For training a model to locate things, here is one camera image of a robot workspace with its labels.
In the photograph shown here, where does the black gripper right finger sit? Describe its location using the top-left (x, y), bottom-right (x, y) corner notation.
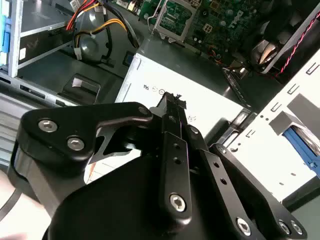
top-left (175, 95), bottom-right (309, 240)

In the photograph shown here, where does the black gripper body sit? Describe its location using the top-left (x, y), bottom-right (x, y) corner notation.
top-left (7, 143), bottom-right (241, 240)

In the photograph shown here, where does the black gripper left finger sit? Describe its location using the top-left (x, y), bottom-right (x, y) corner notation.
top-left (20, 92), bottom-right (194, 227)

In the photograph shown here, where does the hard disk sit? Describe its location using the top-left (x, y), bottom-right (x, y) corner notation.
top-left (283, 124), bottom-right (320, 179)

